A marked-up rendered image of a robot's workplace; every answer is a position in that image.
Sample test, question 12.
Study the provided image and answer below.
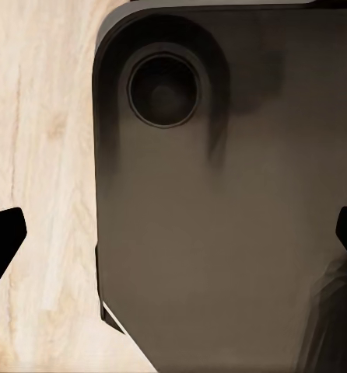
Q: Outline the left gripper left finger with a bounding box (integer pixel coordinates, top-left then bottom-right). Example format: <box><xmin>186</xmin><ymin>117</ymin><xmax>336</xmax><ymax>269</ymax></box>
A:
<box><xmin>0</xmin><ymin>207</ymin><xmax>27</xmax><ymax>280</ymax></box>

